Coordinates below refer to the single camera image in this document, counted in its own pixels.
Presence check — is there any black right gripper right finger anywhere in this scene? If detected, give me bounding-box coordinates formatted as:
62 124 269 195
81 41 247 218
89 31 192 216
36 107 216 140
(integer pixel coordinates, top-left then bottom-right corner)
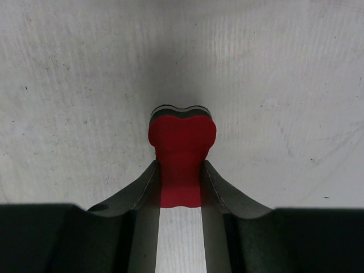
201 162 363 272

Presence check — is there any red bone-shaped eraser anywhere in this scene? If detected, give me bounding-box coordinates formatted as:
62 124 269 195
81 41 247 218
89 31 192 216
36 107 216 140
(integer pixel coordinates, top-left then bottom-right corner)
148 105 217 209

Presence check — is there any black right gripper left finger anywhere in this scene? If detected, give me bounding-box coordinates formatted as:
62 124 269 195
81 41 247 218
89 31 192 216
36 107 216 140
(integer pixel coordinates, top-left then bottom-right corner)
1 161 162 272

